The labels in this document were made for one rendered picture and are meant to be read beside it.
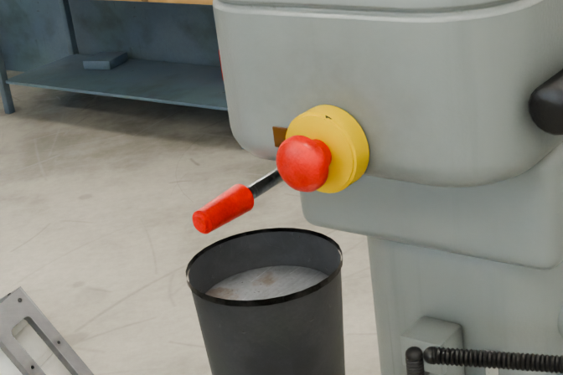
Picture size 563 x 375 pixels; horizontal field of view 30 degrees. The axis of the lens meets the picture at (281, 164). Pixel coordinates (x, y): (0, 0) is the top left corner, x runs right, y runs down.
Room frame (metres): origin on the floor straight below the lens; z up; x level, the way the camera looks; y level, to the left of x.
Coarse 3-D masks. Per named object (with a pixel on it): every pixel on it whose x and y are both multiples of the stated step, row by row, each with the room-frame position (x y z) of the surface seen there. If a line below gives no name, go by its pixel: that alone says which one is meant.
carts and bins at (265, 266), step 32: (224, 256) 3.01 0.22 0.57; (256, 256) 3.05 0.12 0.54; (288, 256) 3.04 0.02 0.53; (320, 256) 2.97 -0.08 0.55; (192, 288) 2.73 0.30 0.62; (224, 288) 2.93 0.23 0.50; (256, 288) 2.90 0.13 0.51; (288, 288) 2.88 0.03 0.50; (320, 288) 2.65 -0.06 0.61; (224, 320) 2.65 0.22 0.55; (256, 320) 2.61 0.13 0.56; (288, 320) 2.61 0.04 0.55; (320, 320) 2.66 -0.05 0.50; (224, 352) 2.67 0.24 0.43; (256, 352) 2.62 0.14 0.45; (288, 352) 2.61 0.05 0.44; (320, 352) 2.66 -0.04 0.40
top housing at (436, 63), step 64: (256, 0) 0.73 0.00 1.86; (320, 0) 0.69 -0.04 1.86; (384, 0) 0.66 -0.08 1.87; (448, 0) 0.64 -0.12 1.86; (512, 0) 0.65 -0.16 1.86; (256, 64) 0.73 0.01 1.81; (320, 64) 0.70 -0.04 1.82; (384, 64) 0.67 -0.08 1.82; (448, 64) 0.64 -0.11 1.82; (512, 64) 0.64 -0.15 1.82; (256, 128) 0.74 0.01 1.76; (384, 128) 0.67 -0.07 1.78; (448, 128) 0.64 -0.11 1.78; (512, 128) 0.64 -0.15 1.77
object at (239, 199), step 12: (276, 168) 0.80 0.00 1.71; (264, 180) 0.78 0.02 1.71; (276, 180) 0.79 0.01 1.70; (228, 192) 0.75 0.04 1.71; (240, 192) 0.75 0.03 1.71; (252, 192) 0.77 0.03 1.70; (264, 192) 0.78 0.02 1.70; (216, 204) 0.73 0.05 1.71; (228, 204) 0.74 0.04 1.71; (240, 204) 0.75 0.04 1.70; (252, 204) 0.76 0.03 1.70; (204, 216) 0.72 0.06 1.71; (216, 216) 0.73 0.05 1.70; (228, 216) 0.73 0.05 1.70; (204, 228) 0.72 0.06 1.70; (216, 228) 0.73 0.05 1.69
